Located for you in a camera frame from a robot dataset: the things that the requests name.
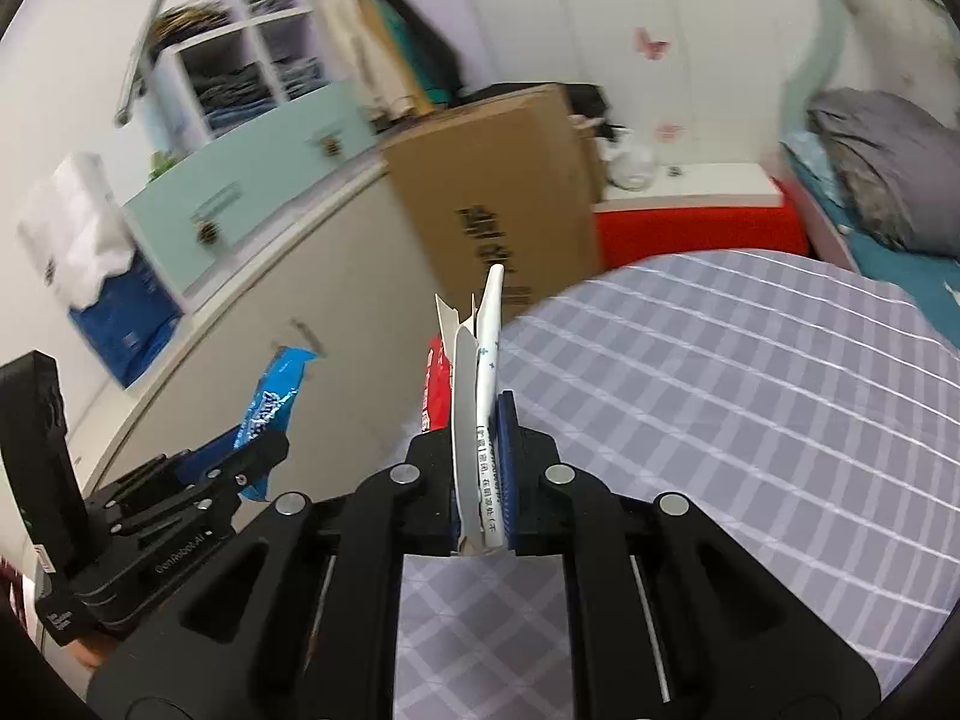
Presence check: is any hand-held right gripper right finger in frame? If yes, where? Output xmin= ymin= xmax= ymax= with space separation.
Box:
xmin=491 ymin=390 xmax=882 ymax=720

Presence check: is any teal bed headboard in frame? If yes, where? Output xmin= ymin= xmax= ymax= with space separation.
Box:
xmin=776 ymin=0 xmax=856 ymax=143

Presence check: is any white printed packet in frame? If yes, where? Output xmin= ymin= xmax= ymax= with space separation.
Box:
xmin=474 ymin=262 xmax=505 ymax=535

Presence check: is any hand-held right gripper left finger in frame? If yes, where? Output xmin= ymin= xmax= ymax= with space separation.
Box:
xmin=88 ymin=431 xmax=458 ymax=720

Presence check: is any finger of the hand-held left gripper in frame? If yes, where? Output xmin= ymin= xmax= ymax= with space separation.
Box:
xmin=202 ymin=433 xmax=290 ymax=503
xmin=142 ymin=431 xmax=241 ymax=485

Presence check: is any white shelf unit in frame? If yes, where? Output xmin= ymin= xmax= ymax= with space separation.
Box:
xmin=150 ymin=0 xmax=368 ymax=158

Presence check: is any red storage box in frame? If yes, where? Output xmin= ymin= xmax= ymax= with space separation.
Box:
xmin=592 ymin=161 xmax=811 ymax=271

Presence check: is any grey blanket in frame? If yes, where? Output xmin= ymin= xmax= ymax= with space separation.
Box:
xmin=806 ymin=86 xmax=960 ymax=256

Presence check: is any grey checked tablecloth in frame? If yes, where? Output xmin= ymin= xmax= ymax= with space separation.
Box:
xmin=394 ymin=247 xmax=960 ymax=720

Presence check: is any beige hanging coat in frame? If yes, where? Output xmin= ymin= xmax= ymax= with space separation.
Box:
xmin=311 ymin=0 xmax=421 ymax=125

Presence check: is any blue snack wrapper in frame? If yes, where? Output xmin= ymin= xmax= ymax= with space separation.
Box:
xmin=232 ymin=345 xmax=320 ymax=500

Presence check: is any blue plastic bag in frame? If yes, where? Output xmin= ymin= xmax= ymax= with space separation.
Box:
xmin=67 ymin=251 xmax=185 ymax=391

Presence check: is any metal rod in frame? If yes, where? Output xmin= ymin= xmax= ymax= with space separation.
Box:
xmin=112 ymin=0 xmax=200 ymax=125

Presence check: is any white wardrobe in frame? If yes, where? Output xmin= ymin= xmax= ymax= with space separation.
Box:
xmin=450 ymin=0 xmax=826 ymax=166

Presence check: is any white low cabinet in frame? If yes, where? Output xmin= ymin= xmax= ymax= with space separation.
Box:
xmin=75 ymin=157 xmax=443 ymax=503

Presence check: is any teal bed sheet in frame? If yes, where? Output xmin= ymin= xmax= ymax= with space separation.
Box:
xmin=780 ymin=127 xmax=960 ymax=301

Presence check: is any teal drawer chest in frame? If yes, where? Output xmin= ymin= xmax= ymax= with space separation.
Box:
xmin=124 ymin=82 xmax=376 ymax=293

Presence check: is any folded grey clothes stack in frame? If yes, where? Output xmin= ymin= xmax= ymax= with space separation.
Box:
xmin=184 ymin=56 xmax=271 ymax=128

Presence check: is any white plastic bag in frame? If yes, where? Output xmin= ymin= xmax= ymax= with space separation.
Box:
xmin=604 ymin=127 xmax=657 ymax=192

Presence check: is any white plastic pack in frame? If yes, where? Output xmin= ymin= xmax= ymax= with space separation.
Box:
xmin=16 ymin=152 xmax=136 ymax=308

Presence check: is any red snack wrapper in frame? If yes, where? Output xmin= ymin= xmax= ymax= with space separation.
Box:
xmin=418 ymin=337 xmax=455 ymax=436

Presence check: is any large cardboard box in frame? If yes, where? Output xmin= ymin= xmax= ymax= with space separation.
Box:
xmin=379 ymin=82 xmax=608 ymax=331

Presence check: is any green hanging garment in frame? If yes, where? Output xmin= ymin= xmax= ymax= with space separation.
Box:
xmin=379 ymin=0 xmax=437 ymax=117

